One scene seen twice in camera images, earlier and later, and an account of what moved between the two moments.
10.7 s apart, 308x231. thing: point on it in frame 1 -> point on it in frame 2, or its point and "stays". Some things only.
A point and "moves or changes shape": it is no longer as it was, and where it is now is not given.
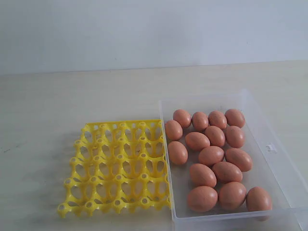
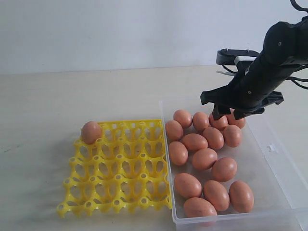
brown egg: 196,141 stays
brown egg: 201,175 -> 187,186
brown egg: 200,121 stays
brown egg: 235,117 stays
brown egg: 211,155 moves or changes shape
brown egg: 173,130 stays
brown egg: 182,116 stays
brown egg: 202,199 -> 197,207
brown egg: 217,118 stays
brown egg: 177,152 stays
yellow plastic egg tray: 119,166 stays
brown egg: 239,158 -> 224,169
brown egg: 227,173 -> 216,195
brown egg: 232,195 -> 241,197
